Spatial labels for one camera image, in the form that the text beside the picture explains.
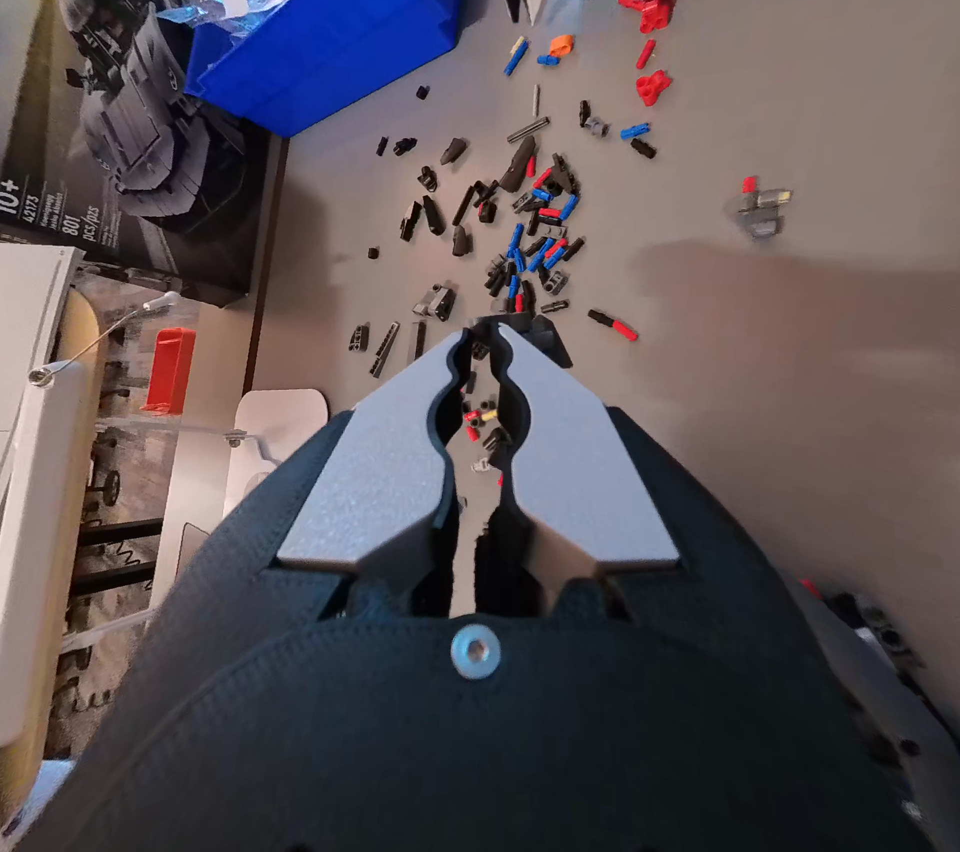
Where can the small grey lego assembly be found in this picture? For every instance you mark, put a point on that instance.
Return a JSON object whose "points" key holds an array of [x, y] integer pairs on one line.
{"points": [[761, 211]]}

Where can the black lego box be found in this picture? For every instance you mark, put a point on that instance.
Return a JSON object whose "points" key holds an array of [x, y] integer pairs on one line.
{"points": [[112, 117]]}

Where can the lego instruction booklet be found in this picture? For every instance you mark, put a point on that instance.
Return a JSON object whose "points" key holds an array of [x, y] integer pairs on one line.
{"points": [[30, 282]]}

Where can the partly built black lego model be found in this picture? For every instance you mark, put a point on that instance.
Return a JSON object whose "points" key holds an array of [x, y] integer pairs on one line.
{"points": [[885, 634]]}

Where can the blue plastic bin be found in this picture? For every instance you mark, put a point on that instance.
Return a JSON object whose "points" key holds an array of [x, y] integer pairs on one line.
{"points": [[337, 42]]}

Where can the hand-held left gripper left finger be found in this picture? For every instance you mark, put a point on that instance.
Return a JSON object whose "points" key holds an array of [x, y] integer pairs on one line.
{"points": [[375, 485]]}

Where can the red plastic bin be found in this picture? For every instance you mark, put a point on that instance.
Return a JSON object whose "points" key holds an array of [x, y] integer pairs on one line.
{"points": [[169, 372]]}

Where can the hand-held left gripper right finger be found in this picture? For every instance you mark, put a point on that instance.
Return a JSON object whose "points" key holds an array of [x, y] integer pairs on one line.
{"points": [[592, 492]]}

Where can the pile of lego pieces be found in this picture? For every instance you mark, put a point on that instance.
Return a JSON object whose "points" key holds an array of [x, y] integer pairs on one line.
{"points": [[517, 245]]}

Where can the black lego panel piece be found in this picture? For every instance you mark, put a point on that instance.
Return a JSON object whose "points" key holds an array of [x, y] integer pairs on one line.
{"points": [[544, 335]]}

